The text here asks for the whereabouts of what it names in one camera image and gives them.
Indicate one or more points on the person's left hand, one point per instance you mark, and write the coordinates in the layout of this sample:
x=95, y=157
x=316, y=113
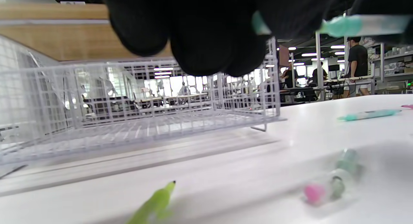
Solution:
x=200, y=30

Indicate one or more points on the person's right hand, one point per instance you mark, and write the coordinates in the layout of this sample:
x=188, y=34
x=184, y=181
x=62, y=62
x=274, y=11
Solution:
x=387, y=3

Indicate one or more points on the teal double-ended highlighter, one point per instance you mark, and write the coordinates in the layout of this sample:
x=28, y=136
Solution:
x=371, y=114
x=345, y=25

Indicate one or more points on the teal highlighter cap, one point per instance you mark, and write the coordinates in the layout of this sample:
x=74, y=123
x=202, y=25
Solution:
x=348, y=159
x=259, y=24

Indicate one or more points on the green double-ended highlighter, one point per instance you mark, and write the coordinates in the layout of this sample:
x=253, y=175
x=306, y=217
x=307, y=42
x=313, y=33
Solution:
x=158, y=201

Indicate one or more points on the pink highlighter cap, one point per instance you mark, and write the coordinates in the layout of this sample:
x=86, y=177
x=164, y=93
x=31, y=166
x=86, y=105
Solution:
x=314, y=193

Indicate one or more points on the white storage shelf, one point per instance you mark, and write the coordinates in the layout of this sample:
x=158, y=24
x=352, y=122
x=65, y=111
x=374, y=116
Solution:
x=397, y=56

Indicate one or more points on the white post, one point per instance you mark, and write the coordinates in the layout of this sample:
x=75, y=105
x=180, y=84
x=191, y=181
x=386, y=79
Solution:
x=319, y=66

